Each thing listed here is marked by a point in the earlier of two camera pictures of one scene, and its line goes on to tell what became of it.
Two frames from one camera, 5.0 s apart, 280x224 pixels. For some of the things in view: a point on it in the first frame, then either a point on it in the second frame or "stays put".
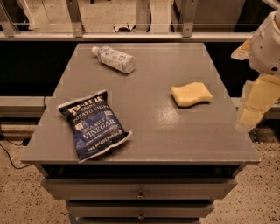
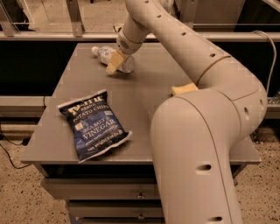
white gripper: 266,53 -> 127,45
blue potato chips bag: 94,127 stays put
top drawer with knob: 141,189 stays put
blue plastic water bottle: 120,61 stays put
